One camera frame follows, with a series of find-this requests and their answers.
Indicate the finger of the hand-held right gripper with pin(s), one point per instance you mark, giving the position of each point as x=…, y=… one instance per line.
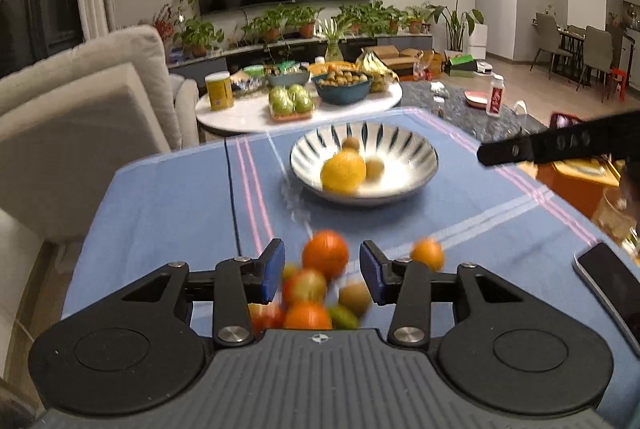
x=505, y=151

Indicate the pack of green apples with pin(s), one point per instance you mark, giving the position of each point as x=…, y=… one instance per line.
x=291, y=100

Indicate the green plastic container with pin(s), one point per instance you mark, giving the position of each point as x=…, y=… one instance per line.
x=254, y=70

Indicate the red bag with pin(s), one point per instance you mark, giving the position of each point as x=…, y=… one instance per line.
x=565, y=120

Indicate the striped ceramic bowl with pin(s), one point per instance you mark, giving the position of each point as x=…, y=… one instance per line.
x=400, y=144

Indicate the glass vase with plant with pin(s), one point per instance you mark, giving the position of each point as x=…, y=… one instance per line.
x=334, y=51

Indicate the row of potted plants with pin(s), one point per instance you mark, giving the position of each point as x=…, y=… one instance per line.
x=200, y=36

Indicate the white bottle red label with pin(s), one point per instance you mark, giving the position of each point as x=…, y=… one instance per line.
x=495, y=96

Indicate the dark marble table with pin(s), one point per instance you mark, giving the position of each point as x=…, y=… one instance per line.
x=460, y=119

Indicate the white air purifier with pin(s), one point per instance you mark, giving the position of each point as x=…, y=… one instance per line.
x=477, y=41

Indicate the white robot vacuum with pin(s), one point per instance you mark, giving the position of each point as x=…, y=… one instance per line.
x=486, y=69

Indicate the beige sofa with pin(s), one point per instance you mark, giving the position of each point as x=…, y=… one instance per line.
x=75, y=119

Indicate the white crumpled tissue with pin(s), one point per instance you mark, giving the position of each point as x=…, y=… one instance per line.
x=437, y=86

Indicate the small green fruit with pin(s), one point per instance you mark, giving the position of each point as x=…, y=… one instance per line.
x=344, y=318
x=291, y=271

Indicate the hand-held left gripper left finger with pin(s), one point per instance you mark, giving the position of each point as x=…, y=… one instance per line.
x=272, y=270

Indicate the grey dining chair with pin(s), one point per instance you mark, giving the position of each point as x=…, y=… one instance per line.
x=547, y=36
x=597, y=51

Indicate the large orange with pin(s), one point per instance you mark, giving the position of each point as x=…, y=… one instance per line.
x=325, y=254

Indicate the red tomato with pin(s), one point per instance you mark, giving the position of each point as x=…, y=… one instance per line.
x=267, y=319

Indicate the pile of brown fruits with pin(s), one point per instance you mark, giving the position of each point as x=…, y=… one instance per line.
x=344, y=79

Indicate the red berry decoration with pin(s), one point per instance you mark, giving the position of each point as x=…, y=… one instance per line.
x=165, y=21

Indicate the small orange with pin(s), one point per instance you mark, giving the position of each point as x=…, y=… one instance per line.
x=427, y=255

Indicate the open cardboard box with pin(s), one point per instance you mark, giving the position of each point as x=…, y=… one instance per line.
x=384, y=56
x=422, y=64

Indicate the dark blue bowl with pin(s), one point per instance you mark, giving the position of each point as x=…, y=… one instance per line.
x=345, y=95

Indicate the grey blue basket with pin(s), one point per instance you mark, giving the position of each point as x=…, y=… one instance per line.
x=287, y=79

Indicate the red yellow apple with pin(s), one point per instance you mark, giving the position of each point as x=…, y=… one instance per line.
x=305, y=287

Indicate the green black box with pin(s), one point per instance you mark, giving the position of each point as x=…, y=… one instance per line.
x=461, y=66

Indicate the yellow basket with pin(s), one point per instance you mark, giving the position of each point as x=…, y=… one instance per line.
x=332, y=68

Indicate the grey television cabinet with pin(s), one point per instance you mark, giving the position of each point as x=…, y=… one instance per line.
x=240, y=54

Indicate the dining table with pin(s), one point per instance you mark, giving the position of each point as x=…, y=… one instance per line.
x=572, y=41

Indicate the black smartphone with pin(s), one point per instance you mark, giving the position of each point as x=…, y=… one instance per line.
x=610, y=284

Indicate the yellow can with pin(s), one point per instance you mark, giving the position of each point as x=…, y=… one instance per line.
x=220, y=91

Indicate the dark snack packets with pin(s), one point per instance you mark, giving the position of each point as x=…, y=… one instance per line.
x=247, y=84

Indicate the bunch of bananas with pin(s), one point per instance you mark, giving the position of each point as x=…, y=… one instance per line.
x=375, y=66

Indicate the large yellow citrus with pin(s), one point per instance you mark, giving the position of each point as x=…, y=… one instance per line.
x=342, y=174

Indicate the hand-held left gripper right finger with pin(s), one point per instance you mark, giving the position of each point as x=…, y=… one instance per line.
x=371, y=271

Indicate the round white table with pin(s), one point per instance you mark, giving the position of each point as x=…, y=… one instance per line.
x=250, y=119

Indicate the large leafy floor plant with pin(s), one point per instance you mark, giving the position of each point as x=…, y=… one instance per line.
x=457, y=21

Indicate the pink dish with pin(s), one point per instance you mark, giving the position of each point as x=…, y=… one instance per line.
x=476, y=99

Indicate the blue striped tablecloth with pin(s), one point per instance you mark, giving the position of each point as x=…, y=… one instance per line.
x=175, y=219

